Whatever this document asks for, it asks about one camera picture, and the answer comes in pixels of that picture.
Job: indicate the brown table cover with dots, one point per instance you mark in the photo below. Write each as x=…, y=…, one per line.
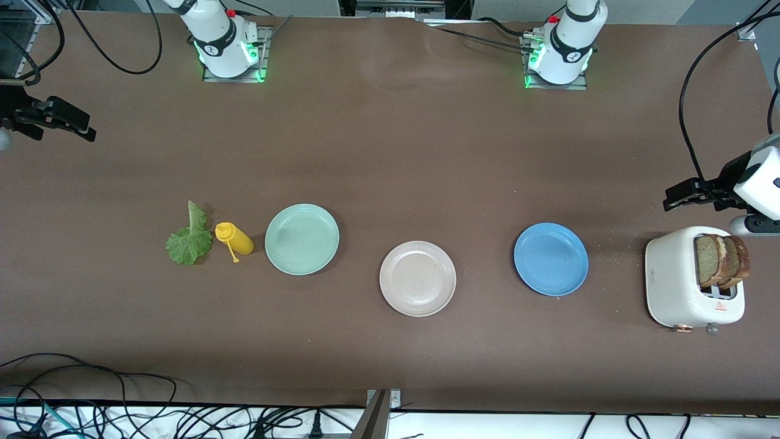
x=390, y=152

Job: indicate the green lettuce leaf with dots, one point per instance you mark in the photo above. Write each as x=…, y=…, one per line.
x=189, y=244

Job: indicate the yellow squeeze bottle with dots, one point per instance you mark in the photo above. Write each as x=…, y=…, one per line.
x=241, y=241

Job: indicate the black and silver equipment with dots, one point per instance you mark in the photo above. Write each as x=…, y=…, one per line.
x=396, y=9

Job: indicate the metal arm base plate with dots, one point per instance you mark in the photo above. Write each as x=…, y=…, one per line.
x=231, y=80
x=576, y=87

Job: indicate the aluminium frame enclosure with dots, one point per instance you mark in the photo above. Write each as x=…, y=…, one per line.
x=46, y=15

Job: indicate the blue plate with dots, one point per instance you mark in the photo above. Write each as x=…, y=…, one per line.
x=551, y=260

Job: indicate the white toaster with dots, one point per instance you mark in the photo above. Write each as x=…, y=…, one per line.
x=670, y=280

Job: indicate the black power plug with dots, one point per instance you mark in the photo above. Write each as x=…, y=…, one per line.
x=315, y=427

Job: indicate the brown bread slice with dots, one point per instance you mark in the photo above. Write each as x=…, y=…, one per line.
x=738, y=259
x=707, y=262

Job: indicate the mint green plate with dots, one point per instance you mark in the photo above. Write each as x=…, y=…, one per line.
x=301, y=239

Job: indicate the aluminium corner profile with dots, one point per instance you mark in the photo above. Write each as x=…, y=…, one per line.
x=746, y=33

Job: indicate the grey metal bracket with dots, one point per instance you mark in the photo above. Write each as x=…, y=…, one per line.
x=375, y=421

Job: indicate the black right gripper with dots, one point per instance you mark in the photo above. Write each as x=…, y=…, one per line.
x=13, y=112

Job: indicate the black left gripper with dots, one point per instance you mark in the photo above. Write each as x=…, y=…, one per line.
x=727, y=177

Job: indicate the beige plate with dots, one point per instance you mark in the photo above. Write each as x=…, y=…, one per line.
x=417, y=279

